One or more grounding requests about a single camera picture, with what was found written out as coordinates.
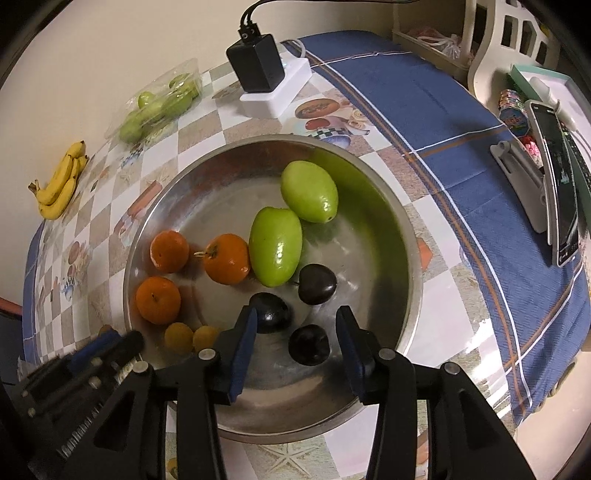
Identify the small yellow kumquat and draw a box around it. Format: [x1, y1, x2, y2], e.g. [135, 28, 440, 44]
[164, 322, 193, 355]

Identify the small brownish kumquat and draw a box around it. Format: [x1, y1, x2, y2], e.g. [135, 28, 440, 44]
[192, 325, 221, 353]

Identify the dark plum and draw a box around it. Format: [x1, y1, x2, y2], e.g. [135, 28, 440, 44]
[288, 324, 331, 366]
[249, 292, 293, 334]
[297, 264, 338, 306]

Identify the orange mandarin with stem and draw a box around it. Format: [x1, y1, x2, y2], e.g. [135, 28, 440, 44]
[193, 233, 250, 286]

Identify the large green mango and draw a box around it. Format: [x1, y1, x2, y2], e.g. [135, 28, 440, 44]
[280, 160, 339, 224]

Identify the clear bag of green fruits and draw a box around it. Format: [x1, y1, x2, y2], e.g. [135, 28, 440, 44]
[104, 58, 202, 145]

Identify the red chair edge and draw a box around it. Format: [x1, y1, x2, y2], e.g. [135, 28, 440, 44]
[0, 298, 23, 318]

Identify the yellow banana bunch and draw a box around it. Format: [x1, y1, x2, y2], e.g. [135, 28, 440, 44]
[27, 140, 89, 220]

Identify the white phone stand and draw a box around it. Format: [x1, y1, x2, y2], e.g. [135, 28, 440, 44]
[489, 141, 548, 234]

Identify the round steel tray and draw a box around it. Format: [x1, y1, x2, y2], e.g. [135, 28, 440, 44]
[122, 135, 422, 444]

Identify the smartphone on stand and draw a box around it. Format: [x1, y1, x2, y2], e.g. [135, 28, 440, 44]
[525, 100, 579, 267]

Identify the colourful candy jar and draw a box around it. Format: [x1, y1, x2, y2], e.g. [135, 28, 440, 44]
[498, 89, 542, 168]

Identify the black power adapter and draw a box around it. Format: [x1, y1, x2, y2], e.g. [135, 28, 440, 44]
[226, 34, 284, 93]

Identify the white power strip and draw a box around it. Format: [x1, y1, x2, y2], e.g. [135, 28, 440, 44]
[239, 52, 311, 119]

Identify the white plastic chair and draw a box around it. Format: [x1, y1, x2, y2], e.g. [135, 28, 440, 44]
[463, 1, 561, 109]

